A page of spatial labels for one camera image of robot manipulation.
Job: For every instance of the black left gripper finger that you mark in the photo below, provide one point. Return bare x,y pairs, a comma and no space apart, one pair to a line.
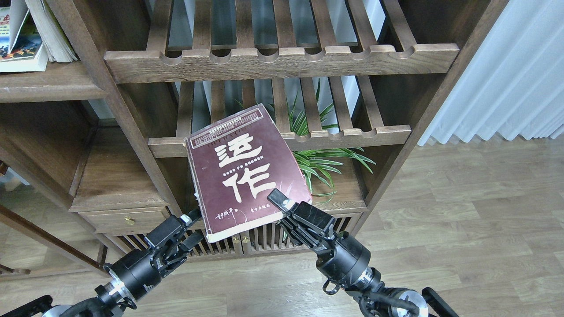
190,242
191,217

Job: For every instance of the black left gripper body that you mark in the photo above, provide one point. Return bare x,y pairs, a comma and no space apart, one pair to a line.
138,272

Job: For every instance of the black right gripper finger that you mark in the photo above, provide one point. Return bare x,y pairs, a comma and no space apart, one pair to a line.
283,203

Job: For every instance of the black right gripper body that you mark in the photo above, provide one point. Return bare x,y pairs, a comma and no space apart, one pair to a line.
340,257

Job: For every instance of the maroon book white characters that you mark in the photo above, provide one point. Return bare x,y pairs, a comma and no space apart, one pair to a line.
235,164

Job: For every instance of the yellow cover book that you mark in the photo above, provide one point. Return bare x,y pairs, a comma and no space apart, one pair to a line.
58,46

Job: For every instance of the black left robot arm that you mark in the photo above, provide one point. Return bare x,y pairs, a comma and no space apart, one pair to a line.
102,305

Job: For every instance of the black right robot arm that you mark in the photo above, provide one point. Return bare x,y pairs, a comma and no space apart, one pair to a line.
379,301

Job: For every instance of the green spider plant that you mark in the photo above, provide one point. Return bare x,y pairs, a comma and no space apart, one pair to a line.
320,164

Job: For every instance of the brass drawer knob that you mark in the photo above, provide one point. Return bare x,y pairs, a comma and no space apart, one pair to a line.
129,221

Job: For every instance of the dark wooden bookshelf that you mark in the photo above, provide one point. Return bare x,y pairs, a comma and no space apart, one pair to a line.
103,136

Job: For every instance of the white pleated curtain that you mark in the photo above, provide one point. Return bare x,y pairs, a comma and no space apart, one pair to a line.
514,85

